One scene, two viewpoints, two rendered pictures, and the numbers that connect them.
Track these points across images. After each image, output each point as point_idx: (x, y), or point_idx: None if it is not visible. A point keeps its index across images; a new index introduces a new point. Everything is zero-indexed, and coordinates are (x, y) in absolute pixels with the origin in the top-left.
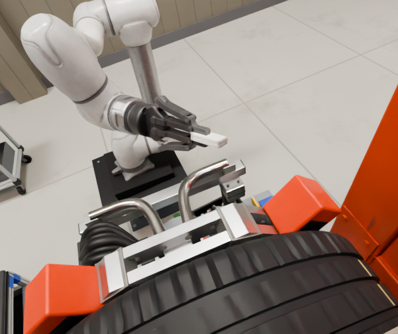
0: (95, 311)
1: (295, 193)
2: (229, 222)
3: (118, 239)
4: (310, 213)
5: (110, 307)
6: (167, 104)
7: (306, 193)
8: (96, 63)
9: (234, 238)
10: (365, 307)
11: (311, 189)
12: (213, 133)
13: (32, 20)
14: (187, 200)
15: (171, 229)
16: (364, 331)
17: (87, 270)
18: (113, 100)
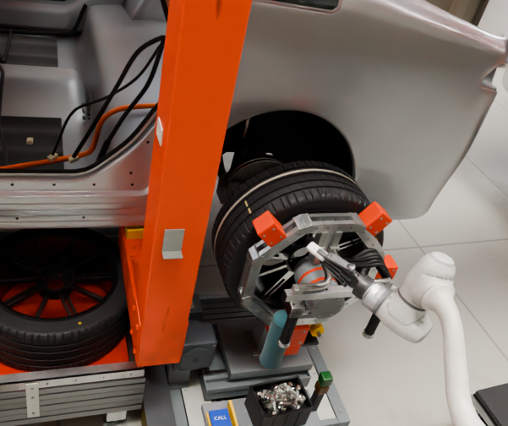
0: (357, 201)
1: (275, 221)
2: (308, 218)
3: (363, 255)
4: (271, 214)
5: (352, 196)
6: (346, 263)
7: (271, 216)
8: (405, 281)
9: (306, 213)
10: (264, 189)
11: (268, 219)
12: (314, 252)
13: (446, 259)
14: (325, 270)
15: (334, 223)
16: (270, 182)
17: (368, 222)
18: (390, 292)
